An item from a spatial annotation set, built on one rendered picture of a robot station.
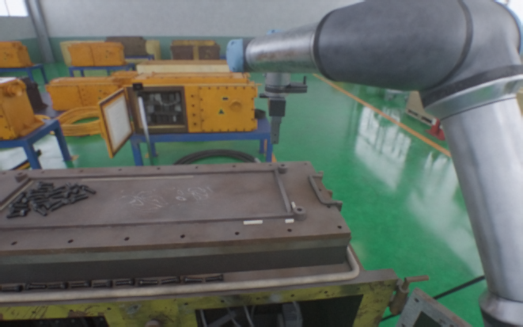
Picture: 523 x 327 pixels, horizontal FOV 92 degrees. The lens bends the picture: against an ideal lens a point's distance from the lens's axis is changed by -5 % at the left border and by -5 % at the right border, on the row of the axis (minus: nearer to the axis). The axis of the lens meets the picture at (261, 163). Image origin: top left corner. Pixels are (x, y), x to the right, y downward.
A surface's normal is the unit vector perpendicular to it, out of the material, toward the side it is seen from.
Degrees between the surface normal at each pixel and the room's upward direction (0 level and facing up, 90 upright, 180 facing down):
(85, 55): 90
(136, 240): 0
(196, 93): 90
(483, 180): 84
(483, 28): 72
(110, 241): 0
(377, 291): 90
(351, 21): 64
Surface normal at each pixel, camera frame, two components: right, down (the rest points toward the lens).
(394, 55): -0.35, 0.64
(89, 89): 0.16, 0.47
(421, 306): -0.80, 0.26
